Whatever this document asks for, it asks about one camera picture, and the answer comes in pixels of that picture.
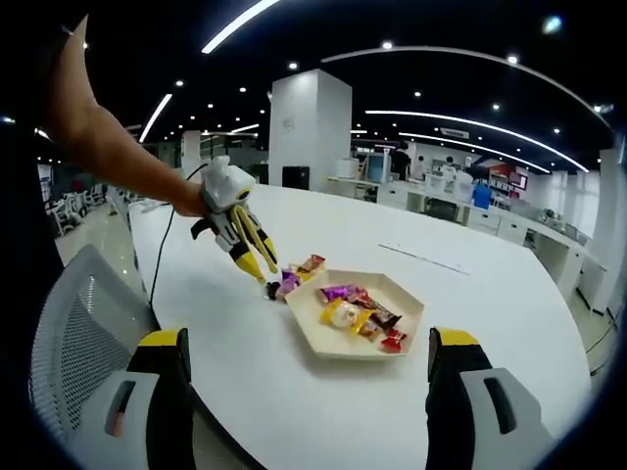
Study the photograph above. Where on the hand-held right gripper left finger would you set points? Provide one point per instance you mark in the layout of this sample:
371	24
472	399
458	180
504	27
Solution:
166	416

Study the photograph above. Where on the ceiling air vent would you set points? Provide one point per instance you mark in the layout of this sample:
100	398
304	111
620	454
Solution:
454	132

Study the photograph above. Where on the small purple food packet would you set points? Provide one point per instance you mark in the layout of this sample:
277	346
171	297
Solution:
335	293

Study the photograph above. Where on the person's black shirt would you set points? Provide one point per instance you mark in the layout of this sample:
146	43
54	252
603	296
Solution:
29	294

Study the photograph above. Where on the small red food packet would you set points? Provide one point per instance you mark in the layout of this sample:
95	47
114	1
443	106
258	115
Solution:
394	341

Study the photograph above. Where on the blue bag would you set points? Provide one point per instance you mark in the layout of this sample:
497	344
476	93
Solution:
482	197

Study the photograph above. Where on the yellow round food packet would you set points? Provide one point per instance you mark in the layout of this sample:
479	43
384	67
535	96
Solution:
343	315

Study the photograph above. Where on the dark brown food bar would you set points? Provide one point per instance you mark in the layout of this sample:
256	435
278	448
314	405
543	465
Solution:
384	315

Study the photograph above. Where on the row of white chairs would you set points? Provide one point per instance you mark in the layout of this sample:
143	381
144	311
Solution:
73	208

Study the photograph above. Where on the red wall poster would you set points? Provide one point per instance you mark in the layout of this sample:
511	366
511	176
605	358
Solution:
504	180

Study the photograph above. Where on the short curved ceiling light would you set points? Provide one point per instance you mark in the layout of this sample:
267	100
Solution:
470	146

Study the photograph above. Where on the long white counter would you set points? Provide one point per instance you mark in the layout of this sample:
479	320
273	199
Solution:
509	227

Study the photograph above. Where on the long curved ceiling light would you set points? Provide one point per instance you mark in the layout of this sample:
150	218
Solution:
465	121

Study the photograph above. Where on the orange gold food candy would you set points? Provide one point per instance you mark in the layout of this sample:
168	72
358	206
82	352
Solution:
370	331

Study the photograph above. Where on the white box appliance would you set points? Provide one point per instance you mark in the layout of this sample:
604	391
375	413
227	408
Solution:
346	168

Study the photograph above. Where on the light blue display cabinet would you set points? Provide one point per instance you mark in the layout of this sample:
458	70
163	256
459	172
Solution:
378	168

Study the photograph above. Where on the straight ceiling light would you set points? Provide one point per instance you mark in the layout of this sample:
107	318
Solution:
235	27

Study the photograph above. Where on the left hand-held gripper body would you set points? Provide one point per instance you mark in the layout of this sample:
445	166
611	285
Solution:
225	186

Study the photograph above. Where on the white square pillar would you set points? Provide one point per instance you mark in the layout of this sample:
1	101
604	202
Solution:
308	127
610	220

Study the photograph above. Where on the long red food packet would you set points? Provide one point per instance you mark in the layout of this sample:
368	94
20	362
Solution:
359	296

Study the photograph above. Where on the brown red food packet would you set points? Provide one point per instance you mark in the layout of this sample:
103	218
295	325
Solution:
313	263

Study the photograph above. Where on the black food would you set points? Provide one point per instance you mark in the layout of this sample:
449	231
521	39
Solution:
272	291

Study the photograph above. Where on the grey mesh office chair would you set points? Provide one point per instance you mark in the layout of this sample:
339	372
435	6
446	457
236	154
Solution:
83	333

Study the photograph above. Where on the large purple food packet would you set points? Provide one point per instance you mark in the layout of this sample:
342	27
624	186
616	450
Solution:
289	284

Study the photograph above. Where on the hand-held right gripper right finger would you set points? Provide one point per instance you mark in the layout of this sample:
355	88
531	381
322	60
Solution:
450	416

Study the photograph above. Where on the cream hexagonal container tray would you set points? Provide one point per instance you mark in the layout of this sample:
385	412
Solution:
313	338

